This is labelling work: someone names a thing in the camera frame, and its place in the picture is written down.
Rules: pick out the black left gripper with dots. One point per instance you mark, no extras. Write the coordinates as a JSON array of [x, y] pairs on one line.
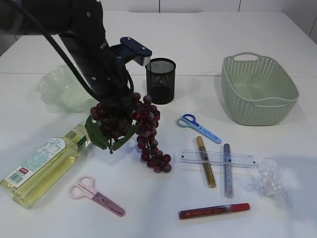
[[105, 72]]

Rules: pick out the dark red grape bunch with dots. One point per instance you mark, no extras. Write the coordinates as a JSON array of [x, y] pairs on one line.
[[109, 128]]

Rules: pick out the blue capped scissors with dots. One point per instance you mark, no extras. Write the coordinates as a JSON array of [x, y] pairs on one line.
[[189, 121]]

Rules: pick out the yellow tea bottle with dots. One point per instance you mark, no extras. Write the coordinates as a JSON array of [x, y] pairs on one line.
[[34, 177]]

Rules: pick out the clear plastic sheet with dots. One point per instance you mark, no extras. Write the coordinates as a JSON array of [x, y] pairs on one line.
[[269, 183]]

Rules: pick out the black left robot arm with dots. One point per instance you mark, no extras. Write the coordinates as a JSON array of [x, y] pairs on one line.
[[75, 30]]

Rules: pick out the green wavy glass plate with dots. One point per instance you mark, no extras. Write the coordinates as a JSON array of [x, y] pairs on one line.
[[60, 91]]

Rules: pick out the black mesh pen cup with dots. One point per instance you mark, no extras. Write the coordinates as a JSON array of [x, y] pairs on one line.
[[160, 80]]

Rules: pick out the clear plastic ruler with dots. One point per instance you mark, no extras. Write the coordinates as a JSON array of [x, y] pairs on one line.
[[217, 158]]

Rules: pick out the gold glitter pen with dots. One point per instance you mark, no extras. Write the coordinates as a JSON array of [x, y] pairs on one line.
[[206, 165]]

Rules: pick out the green woven plastic basket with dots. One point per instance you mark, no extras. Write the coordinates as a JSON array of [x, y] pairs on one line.
[[257, 90]]

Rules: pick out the silver glitter pen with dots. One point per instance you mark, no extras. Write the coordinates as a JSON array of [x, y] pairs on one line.
[[228, 185]]

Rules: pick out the red glitter pen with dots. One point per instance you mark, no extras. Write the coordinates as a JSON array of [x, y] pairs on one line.
[[212, 211]]

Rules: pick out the pink capped scissors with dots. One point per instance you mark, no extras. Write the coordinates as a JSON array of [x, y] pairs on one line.
[[85, 188]]

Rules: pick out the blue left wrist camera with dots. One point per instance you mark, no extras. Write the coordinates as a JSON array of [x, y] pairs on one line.
[[130, 49]]

